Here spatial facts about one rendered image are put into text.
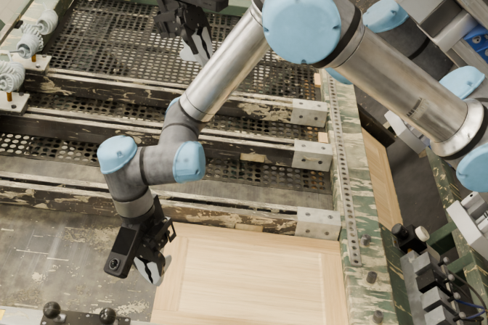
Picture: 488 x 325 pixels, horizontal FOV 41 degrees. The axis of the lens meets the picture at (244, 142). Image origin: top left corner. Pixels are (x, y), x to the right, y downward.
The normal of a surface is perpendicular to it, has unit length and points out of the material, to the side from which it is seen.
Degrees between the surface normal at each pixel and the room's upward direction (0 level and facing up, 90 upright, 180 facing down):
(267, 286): 54
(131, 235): 35
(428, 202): 0
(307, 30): 82
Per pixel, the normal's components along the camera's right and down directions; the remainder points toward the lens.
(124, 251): -0.36, -0.43
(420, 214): -0.73, -0.57
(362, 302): 0.12, -0.80
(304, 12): -0.17, 0.53
